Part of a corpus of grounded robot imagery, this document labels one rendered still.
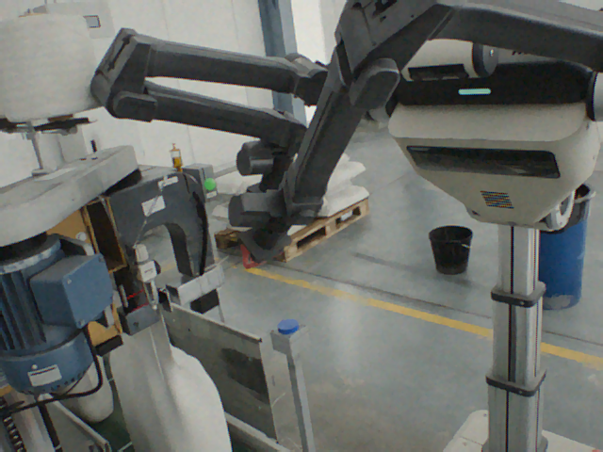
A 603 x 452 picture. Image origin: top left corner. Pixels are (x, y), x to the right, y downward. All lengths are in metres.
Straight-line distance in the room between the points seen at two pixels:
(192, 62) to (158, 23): 5.23
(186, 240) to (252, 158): 0.33
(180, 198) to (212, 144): 5.20
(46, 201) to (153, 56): 0.29
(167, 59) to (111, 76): 0.09
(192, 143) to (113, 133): 1.45
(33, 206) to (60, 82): 0.20
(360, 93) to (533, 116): 0.48
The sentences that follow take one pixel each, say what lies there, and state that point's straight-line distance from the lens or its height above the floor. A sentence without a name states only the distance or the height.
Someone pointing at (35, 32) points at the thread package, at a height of 1.66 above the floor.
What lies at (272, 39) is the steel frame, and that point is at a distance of 7.14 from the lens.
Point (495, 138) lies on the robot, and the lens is 0.99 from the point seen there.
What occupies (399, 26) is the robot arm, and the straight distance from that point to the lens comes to 0.55.
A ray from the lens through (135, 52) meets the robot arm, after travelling 0.87.
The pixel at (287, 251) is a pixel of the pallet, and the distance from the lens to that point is 4.02.
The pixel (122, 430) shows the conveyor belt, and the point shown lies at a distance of 2.08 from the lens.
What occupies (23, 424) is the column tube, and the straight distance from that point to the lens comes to 1.31.
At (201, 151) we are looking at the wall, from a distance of 6.36.
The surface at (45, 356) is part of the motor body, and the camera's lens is 0.97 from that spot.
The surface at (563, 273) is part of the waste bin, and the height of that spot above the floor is 0.23.
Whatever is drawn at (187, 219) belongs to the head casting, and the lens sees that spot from 1.30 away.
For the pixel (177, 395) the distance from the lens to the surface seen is 1.41.
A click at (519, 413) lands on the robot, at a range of 1.53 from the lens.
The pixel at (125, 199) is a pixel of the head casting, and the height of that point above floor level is 1.32.
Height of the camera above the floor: 1.59
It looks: 20 degrees down
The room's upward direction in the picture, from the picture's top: 8 degrees counter-clockwise
